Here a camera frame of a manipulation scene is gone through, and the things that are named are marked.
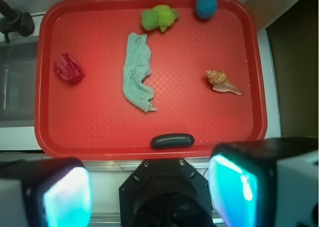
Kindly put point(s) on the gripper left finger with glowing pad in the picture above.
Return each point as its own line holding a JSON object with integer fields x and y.
{"x": 45, "y": 193}

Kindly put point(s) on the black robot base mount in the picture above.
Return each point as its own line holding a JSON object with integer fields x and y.
{"x": 165, "y": 193}

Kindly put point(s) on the black oblong stone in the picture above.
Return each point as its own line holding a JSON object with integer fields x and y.
{"x": 172, "y": 140}

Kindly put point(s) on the tan conch shell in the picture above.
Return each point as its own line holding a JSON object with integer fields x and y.
{"x": 221, "y": 83}

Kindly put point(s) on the blue ball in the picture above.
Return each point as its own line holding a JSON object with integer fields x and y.
{"x": 205, "y": 9}

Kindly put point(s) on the red plastic tray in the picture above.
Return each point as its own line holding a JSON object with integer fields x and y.
{"x": 92, "y": 120}

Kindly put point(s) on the crumpled red paper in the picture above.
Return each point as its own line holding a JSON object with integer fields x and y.
{"x": 67, "y": 69}

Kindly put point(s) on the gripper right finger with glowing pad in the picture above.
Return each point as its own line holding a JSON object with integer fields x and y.
{"x": 266, "y": 183}

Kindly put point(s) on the green plush toy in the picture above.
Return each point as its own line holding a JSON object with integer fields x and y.
{"x": 159, "y": 17}

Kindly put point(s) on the light blue cloth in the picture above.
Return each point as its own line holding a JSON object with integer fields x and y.
{"x": 136, "y": 68}

